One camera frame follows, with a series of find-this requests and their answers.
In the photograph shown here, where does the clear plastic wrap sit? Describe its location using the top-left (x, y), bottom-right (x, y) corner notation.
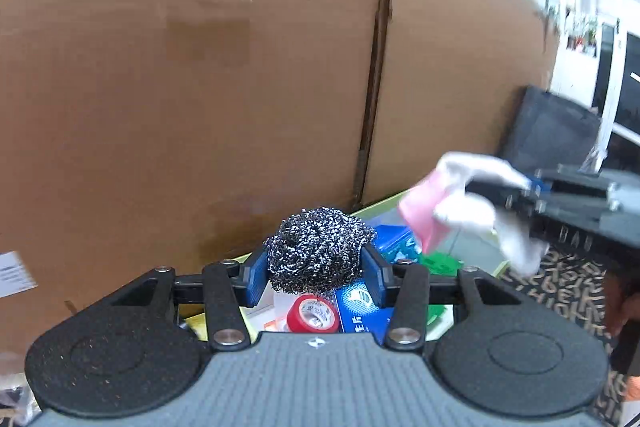
top-left (0, 374), bottom-right (33, 427)

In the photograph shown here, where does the light green cardboard box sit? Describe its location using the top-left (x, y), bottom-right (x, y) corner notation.
top-left (177, 189), bottom-right (513, 344)

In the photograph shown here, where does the steel wool scrubber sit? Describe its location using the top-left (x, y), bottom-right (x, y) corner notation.
top-left (265, 206), bottom-right (377, 297)

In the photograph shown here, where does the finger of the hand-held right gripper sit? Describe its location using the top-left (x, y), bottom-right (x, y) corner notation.
top-left (465, 179), bottom-right (552, 216)
top-left (527, 166), bottom-right (626, 208)

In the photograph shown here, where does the person's right hand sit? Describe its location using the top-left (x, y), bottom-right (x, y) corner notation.
top-left (604, 264), bottom-right (640, 388)

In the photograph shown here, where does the white shipping label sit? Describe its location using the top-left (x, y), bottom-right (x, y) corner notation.
top-left (0, 251), bottom-right (39, 299)

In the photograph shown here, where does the dark grey chair back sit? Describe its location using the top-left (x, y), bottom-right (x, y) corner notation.
top-left (500, 84), bottom-right (603, 180)

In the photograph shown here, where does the large brown cardboard sheet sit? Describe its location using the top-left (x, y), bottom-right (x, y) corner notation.
top-left (0, 0), bottom-right (561, 388)

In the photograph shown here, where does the orange white box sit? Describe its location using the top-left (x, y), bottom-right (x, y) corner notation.
top-left (247, 292), bottom-right (301, 335)

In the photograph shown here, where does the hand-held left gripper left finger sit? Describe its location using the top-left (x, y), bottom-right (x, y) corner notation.
top-left (105, 246), bottom-right (269, 353)

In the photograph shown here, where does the white pink sock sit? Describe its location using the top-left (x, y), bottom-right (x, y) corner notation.
top-left (398, 151), bottom-right (551, 279)

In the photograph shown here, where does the white window frame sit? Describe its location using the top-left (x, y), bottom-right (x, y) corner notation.
top-left (580, 0), bottom-right (640, 142)

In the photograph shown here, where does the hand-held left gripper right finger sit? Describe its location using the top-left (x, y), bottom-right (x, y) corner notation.
top-left (360, 243), bottom-right (527, 353)

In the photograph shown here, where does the green plastic item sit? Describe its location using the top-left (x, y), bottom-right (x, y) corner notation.
top-left (417, 252), bottom-right (466, 328)

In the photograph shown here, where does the red tape roll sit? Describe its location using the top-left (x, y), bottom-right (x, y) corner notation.
top-left (287, 294), bottom-right (342, 334)

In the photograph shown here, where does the black letter-patterned mat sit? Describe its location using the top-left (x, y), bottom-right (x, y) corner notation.
top-left (500, 242), bottom-right (640, 427)

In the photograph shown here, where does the blue printed box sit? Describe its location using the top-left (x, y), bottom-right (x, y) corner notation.
top-left (334, 224), bottom-right (423, 345)

